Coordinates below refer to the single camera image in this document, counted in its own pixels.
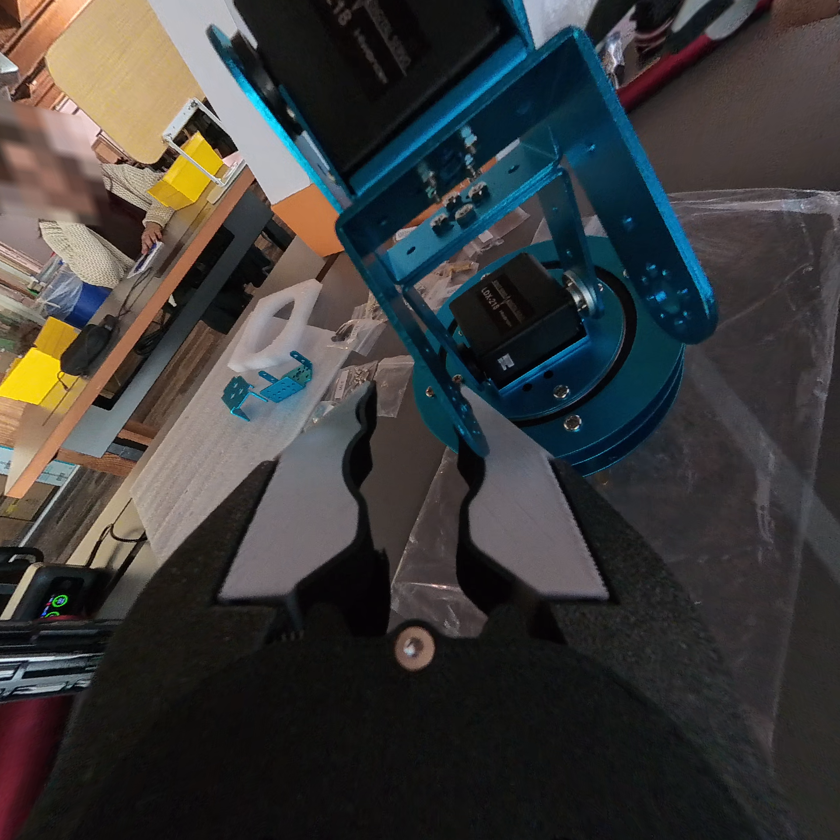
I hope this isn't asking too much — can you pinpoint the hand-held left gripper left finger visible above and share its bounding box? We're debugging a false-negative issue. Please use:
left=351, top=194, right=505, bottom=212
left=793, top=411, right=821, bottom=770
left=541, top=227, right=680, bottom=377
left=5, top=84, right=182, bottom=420
left=218, top=381, right=392, bottom=634

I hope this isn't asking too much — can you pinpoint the white foam sheet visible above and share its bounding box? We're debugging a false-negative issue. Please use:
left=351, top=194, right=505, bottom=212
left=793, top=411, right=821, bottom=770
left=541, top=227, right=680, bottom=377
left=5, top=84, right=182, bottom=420
left=131, top=328, right=421, bottom=567

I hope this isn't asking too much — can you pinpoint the red metal tube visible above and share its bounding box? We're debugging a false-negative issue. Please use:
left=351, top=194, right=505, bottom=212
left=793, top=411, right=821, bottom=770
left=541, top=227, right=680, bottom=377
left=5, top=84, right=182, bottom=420
left=0, top=696, right=86, bottom=840

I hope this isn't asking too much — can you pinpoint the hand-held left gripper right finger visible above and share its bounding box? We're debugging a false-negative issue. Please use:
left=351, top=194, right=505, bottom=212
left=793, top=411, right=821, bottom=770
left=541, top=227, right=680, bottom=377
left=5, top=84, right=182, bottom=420
left=456, top=387, right=611, bottom=632

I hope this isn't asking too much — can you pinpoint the black pouch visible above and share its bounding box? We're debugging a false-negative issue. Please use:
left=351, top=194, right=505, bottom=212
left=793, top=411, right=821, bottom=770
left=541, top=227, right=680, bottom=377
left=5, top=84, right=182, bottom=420
left=60, top=315, right=119, bottom=376

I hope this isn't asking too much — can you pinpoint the white cardboard box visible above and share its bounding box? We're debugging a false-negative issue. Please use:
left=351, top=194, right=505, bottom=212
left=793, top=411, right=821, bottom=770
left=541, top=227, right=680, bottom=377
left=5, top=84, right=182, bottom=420
left=147, top=0, right=368, bottom=258

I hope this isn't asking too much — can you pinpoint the blue metal bracket assembly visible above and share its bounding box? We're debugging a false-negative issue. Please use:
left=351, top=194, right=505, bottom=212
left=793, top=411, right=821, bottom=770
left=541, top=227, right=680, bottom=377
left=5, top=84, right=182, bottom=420
left=220, top=351, right=315, bottom=422

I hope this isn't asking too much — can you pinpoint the yellow plastic bin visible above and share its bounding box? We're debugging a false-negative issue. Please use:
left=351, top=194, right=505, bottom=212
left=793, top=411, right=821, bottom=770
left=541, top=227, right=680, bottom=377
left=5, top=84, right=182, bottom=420
left=147, top=131, right=225, bottom=211
left=0, top=348, right=68, bottom=416
left=33, top=318, right=83, bottom=360

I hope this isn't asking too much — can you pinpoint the white foam block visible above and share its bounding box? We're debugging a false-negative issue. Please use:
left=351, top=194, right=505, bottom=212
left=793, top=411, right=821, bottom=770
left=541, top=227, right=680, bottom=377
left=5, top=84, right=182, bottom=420
left=226, top=279, right=322, bottom=368

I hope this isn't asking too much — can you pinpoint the pile of small hardware bags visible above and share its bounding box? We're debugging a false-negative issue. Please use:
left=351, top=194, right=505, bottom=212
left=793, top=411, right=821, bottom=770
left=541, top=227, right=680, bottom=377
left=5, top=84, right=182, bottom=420
left=308, top=249, right=526, bottom=434

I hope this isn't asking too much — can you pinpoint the large clear plastic bag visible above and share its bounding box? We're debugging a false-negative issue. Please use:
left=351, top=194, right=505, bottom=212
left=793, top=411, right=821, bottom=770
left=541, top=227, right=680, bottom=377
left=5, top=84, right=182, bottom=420
left=390, top=190, right=840, bottom=775

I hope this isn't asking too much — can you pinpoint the small black display device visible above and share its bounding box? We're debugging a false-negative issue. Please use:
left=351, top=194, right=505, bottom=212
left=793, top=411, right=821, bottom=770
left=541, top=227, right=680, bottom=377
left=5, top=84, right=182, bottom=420
left=0, top=548, right=106, bottom=621

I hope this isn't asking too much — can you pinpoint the black power cable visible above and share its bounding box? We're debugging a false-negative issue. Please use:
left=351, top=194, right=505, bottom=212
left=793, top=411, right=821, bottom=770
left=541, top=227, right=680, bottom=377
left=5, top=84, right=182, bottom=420
left=98, top=518, right=148, bottom=547

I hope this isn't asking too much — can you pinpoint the pale yellow panel with stand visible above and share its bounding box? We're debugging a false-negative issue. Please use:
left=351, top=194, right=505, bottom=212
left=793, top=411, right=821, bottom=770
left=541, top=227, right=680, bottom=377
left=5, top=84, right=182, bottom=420
left=46, top=0, right=232, bottom=186

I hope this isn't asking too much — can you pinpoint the wooden office desk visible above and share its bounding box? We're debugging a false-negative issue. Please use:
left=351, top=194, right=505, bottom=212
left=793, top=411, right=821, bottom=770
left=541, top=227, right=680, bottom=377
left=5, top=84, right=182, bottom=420
left=3, top=164, right=273, bottom=500

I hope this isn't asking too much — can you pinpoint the blue toy robot arm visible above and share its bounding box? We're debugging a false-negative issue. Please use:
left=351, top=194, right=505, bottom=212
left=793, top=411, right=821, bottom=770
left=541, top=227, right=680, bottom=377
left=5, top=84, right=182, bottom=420
left=206, top=0, right=719, bottom=479

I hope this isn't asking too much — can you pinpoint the blue barrel bin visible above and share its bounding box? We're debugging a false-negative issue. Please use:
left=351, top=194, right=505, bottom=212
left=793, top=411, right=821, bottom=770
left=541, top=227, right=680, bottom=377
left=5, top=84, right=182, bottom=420
left=62, top=282, right=111, bottom=329

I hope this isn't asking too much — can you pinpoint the black perforated cylinder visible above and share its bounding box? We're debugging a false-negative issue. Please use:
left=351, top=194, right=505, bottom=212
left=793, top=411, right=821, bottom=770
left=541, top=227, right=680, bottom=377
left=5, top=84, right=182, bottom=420
left=0, top=617, right=122, bottom=703

